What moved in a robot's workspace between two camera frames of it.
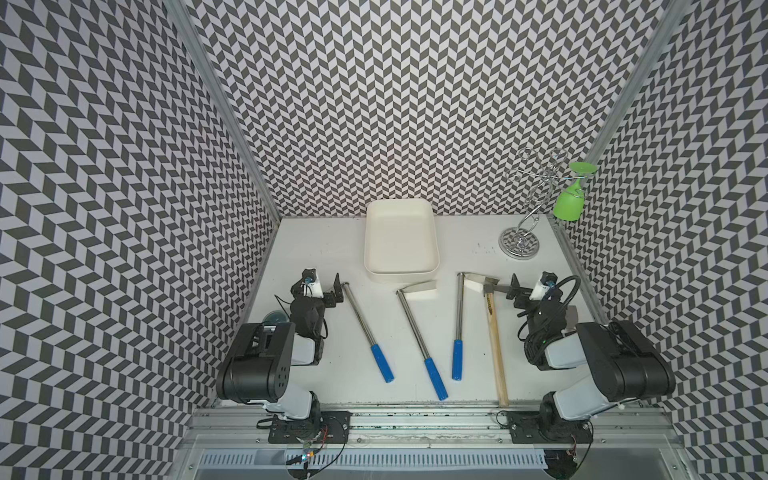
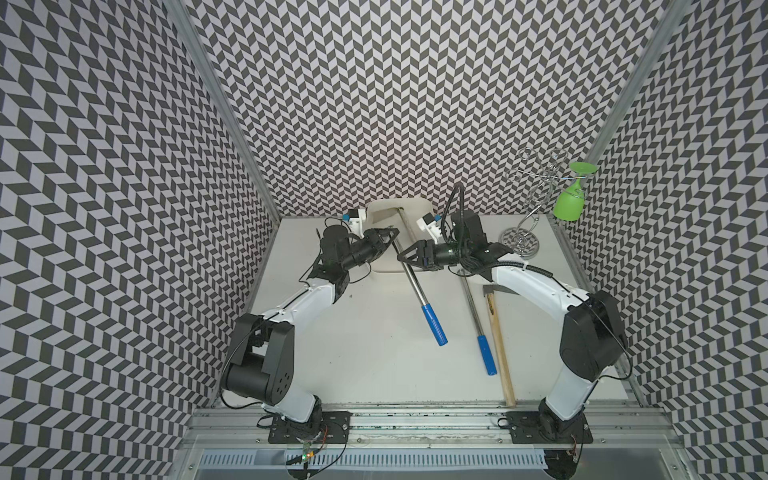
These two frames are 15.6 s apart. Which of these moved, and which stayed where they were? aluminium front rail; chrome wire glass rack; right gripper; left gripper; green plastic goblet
Moved: left gripper; right gripper
Stayed: green plastic goblet; chrome wire glass rack; aluminium front rail
